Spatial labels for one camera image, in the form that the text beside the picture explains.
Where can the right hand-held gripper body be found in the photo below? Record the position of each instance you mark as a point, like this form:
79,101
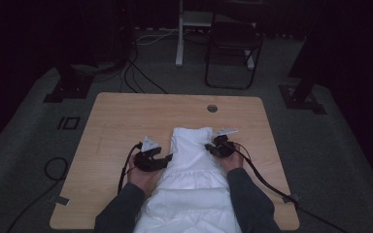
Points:
224,147

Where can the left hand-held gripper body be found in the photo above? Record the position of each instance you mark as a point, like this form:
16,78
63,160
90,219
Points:
144,161

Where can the white ruffled skirt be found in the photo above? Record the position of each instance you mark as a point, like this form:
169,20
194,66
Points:
191,174

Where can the person's left hand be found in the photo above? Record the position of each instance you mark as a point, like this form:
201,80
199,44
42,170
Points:
142,179

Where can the person's right hand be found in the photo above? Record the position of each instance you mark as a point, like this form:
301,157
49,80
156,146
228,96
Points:
233,163

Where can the grey tape strip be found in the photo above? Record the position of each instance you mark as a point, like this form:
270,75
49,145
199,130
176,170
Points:
290,198
60,200

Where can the black folding chair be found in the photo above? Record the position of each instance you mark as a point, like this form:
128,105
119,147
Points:
233,48

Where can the black stand with flat base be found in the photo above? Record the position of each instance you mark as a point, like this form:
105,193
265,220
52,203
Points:
69,85
301,97

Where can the white desk frame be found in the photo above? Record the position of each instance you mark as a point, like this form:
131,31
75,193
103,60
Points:
183,32

